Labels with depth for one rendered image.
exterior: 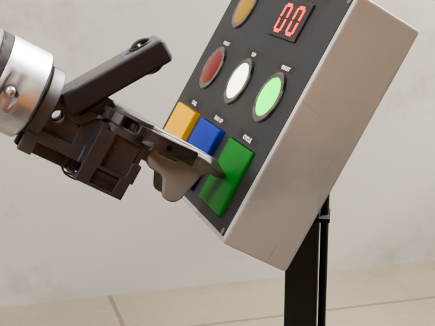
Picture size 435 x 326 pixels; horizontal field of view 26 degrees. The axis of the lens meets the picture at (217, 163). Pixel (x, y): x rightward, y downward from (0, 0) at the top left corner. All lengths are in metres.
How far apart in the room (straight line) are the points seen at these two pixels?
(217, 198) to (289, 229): 0.08
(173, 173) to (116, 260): 2.30
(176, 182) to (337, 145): 0.17
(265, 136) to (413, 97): 2.51
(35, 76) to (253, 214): 0.25
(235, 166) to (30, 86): 0.23
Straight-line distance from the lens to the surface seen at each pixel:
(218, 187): 0.99
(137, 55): 0.91
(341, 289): 3.35
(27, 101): 0.89
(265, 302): 3.22
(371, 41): 0.95
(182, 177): 0.96
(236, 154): 0.99
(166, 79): 3.12
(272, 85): 0.99
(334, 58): 0.94
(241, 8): 1.18
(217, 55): 1.18
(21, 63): 0.89
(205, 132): 1.08
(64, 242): 3.19
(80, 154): 0.93
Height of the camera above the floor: 1.28
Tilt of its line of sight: 15 degrees down
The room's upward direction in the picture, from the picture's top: straight up
